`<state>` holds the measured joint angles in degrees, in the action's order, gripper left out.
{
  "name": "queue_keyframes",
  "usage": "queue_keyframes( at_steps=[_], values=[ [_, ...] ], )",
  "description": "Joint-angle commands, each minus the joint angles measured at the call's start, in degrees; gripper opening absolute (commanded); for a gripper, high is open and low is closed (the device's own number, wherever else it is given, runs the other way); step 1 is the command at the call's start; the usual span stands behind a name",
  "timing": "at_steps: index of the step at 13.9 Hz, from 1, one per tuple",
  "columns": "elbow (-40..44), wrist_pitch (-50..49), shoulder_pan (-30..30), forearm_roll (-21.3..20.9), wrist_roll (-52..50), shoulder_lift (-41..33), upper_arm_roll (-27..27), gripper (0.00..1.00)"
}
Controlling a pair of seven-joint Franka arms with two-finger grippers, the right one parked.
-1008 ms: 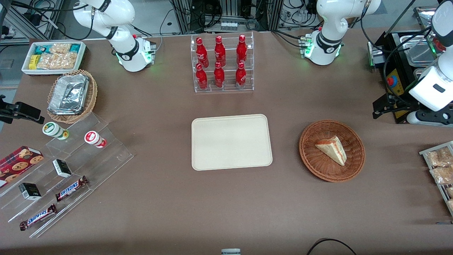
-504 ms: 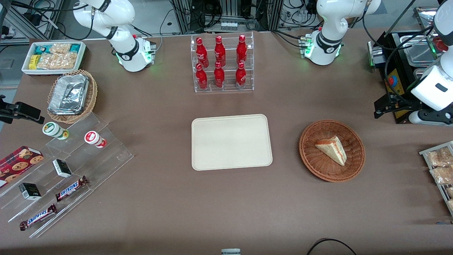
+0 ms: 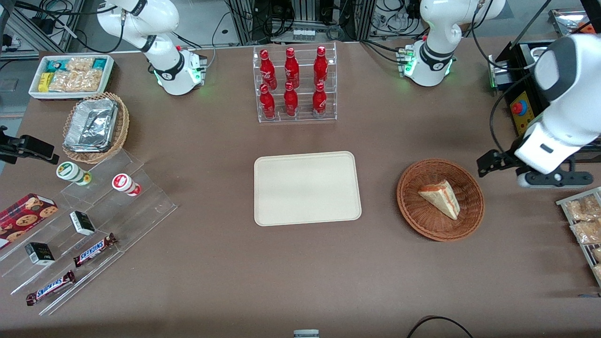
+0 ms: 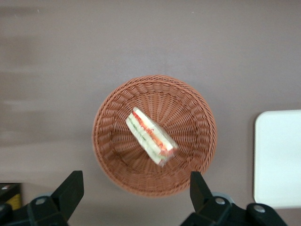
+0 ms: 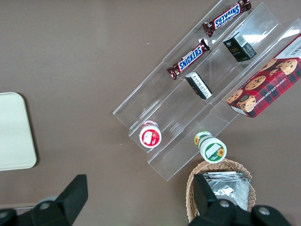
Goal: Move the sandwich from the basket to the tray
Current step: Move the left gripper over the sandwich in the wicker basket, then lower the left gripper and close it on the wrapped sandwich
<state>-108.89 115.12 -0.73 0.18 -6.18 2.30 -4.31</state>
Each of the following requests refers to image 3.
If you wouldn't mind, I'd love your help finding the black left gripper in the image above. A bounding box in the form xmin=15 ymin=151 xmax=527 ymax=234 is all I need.
xmin=477 ymin=150 xmax=521 ymax=178

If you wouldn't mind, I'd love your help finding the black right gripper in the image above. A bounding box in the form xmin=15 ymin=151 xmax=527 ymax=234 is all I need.
xmin=0 ymin=126 xmax=60 ymax=165

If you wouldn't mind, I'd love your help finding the triangle sandwich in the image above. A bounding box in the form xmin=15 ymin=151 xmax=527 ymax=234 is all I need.
xmin=418 ymin=180 xmax=461 ymax=220

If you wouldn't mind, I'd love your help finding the oval tan wicker basket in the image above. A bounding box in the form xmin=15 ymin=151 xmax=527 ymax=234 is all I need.
xmin=62 ymin=92 xmax=130 ymax=164

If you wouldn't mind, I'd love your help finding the round brown wicker basket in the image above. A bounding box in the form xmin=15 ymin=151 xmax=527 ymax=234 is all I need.
xmin=397 ymin=159 xmax=485 ymax=242

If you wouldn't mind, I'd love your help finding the tray of packaged snacks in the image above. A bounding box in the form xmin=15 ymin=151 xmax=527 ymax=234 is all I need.
xmin=556 ymin=187 xmax=601 ymax=287

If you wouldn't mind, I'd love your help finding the beige plastic tray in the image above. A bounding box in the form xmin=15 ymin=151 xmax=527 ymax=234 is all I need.
xmin=254 ymin=151 xmax=362 ymax=227

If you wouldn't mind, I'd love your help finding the green lid white cup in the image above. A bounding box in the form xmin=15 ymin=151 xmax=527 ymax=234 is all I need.
xmin=56 ymin=161 xmax=92 ymax=186

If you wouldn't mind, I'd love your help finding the aluminium foil container stack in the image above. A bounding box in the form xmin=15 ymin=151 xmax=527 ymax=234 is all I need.
xmin=64 ymin=99 xmax=119 ymax=153

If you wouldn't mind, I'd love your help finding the black food warmer machine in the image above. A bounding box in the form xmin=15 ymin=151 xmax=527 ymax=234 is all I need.
xmin=488 ymin=40 xmax=601 ymax=165

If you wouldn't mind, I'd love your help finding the white rectangular snack bin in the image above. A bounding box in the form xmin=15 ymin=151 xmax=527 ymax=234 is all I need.
xmin=28 ymin=54 xmax=115 ymax=100

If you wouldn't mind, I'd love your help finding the red cookie box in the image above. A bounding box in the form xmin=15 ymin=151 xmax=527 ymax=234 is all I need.
xmin=0 ymin=193 xmax=59 ymax=249

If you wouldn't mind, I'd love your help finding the large clear cracker bag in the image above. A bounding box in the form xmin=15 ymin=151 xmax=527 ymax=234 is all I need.
xmin=48 ymin=69 xmax=104 ymax=92

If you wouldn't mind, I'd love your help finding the small black carton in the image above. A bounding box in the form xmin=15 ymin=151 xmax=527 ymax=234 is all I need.
xmin=69 ymin=211 xmax=96 ymax=236
xmin=24 ymin=242 xmax=55 ymax=266

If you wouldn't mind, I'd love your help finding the red lid white cup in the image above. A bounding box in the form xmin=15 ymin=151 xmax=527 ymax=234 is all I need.
xmin=112 ymin=173 xmax=142 ymax=197

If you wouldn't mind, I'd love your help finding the small clear cracker bag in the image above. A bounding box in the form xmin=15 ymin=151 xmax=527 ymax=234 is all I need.
xmin=66 ymin=57 xmax=94 ymax=72

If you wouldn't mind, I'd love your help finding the Snickers chocolate bar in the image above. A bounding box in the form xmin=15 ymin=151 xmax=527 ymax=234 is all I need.
xmin=73 ymin=233 xmax=118 ymax=268
xmin=26 ymin=270 xmax=77 ymax=307

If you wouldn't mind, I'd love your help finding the clear acrylic stepped display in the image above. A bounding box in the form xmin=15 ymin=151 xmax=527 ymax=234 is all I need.
xmin=0 ymin=148 xmax=178 ymax=316

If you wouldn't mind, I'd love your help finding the black metal strut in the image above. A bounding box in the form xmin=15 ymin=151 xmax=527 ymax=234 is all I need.
xmin=509 ymin=0 xmax=554 ymax=50

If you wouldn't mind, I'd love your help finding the glass warmer cover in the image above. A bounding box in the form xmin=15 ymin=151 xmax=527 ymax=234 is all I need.
xmin=548 ymin=8 xmax=601 ymax=37

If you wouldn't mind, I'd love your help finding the red cola bottle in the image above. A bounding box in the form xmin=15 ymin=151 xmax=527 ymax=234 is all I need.
xmin=312 ymin=82 xmax=328 ymax=118
xmin=285 ymin=47 xmax=300 ymax=89
xmin=259 ymin=84 xmax=276 ymax=119
xmin=260 ymin=49 xmax=277 ymax=91
xmin=314 ymin=46 xmax=329 ymax=85
xmin=284 ymin=82 xmax=299 ymax=117

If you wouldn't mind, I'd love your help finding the clear acrylic bottle rack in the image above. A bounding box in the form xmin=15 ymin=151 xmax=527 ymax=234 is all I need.
xmin=253 ymin=42 xmax=338 ymax=123

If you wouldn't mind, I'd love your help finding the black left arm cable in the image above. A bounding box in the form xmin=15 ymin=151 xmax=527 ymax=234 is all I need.
xmin=471 ymin=0 xmax=540 ymax=156

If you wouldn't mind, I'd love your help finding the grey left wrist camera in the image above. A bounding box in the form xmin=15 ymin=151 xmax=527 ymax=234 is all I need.
xmin=516 ymin=170 xmax=593 ymax=188

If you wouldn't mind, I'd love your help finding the aluminium frame stand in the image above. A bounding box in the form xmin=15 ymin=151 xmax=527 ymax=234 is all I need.
xmin=0 ymin=0 xmax=87 ymax=59

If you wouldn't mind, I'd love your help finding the black table edge cable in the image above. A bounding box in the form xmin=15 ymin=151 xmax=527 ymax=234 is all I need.
xmin=406 ymin=315 xmax=475 ymax=338

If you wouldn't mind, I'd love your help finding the aluminium frame equipment rack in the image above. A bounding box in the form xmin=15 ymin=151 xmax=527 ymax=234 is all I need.
xmin=228 ymin=0 xmax=390 ymax=45

